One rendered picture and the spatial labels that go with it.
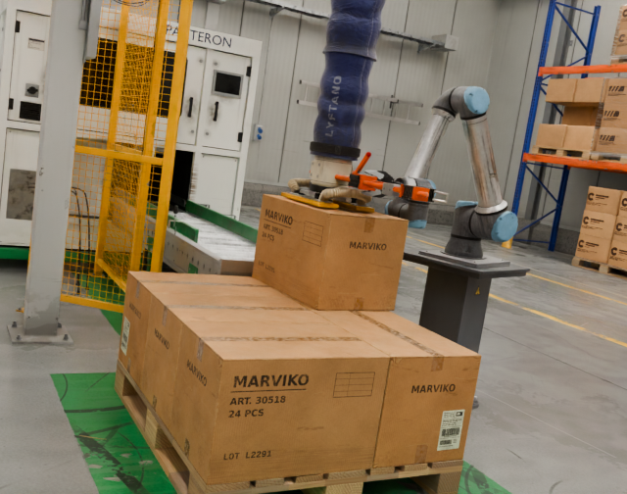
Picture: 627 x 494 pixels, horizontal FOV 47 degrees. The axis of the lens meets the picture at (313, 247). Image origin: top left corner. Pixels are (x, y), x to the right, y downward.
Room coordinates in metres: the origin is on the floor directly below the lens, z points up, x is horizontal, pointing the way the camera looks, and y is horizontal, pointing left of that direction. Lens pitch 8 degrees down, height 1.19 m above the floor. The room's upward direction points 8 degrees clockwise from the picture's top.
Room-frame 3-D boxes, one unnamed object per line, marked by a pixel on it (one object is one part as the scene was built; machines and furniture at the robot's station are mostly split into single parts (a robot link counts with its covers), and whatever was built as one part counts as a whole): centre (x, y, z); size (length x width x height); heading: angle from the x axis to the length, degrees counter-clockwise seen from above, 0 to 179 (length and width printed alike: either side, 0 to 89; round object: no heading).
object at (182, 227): (4.73, 1.09, 0.60); 1.60 x 0.10 x 0.09; 29
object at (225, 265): (3.52, 0.12, 0.58); 0.70 x 0.03 x 0.06; 119
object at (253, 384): (2.80, 0.07, 0.34); 1.20 x 1.00 x 0.40; 29
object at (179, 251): (4.39, 0.97, 0.50); 2.31 x 0.05 x 0.19; 29
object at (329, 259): (3.20, -0.06, 0.74); 0.60 x 0.40 x 0.40; 33
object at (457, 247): (3.56, -0.75, 0.82); 0.19 x 0.19 x 0.10
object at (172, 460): (2.80, 0.07, 0.07); 1.20 x 1.00 x 0.14; 29
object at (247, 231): (4.99, 0.62, 0.60); 1.60 x 0.10 x 0.09; 29
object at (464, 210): (3.55, -0.75, 0.96); 0.17 x 0.15 x 0.18; 32
